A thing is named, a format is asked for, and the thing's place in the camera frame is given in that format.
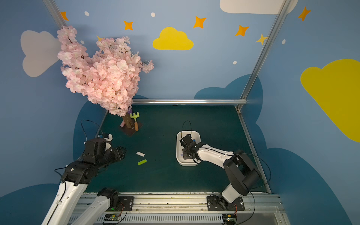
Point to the white usb drive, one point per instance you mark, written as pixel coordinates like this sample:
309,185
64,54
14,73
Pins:
140,154

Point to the aluminium front rail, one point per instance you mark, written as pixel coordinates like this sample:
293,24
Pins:
162,208

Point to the green toy rake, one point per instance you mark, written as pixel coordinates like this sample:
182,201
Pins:
134,116

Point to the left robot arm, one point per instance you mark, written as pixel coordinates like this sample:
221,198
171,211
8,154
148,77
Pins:
74,181

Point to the pink cherry blossom tree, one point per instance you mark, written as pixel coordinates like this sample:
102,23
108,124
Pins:
109,78

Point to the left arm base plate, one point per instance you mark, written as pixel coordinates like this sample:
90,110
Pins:
125,203

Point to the green usb drive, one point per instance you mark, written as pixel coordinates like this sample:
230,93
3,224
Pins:
142,162

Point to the white storage box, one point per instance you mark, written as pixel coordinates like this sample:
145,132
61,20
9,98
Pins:
179,155

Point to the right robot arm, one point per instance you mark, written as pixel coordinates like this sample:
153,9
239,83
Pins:
242,173

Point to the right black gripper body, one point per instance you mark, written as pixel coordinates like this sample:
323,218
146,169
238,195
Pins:
186,145

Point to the right circuit board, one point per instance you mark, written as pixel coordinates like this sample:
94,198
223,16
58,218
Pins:
229,219

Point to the left circuit board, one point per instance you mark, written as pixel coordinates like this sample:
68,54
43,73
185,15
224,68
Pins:
111,218

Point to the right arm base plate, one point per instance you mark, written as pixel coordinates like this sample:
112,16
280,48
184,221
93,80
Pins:
217,203

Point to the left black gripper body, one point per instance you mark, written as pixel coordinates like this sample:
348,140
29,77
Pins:
111,154

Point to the circuit board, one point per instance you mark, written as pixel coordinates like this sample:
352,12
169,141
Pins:
229,219
111,218

